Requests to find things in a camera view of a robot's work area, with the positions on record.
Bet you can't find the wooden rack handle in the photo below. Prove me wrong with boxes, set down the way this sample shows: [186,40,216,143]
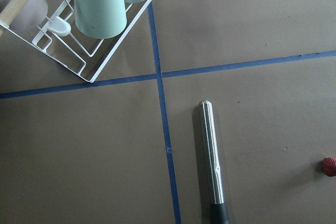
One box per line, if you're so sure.
[0,0,49,37]

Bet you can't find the steel muddler black tip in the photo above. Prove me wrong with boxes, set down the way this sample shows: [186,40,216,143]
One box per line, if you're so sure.
[199,100,230,223]

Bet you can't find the white wire cup rack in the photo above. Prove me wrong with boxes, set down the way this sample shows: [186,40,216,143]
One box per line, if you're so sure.
[6,0,153,83]

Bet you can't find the red strawberry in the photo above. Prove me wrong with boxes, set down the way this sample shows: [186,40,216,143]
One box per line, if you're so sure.
[322,157,335,177]

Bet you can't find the lilac cup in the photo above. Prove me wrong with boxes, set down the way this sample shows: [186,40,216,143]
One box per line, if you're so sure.
[1,0,48,30]

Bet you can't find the mint green cup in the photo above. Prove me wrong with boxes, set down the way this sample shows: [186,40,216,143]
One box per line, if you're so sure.
[74,0,127,39]

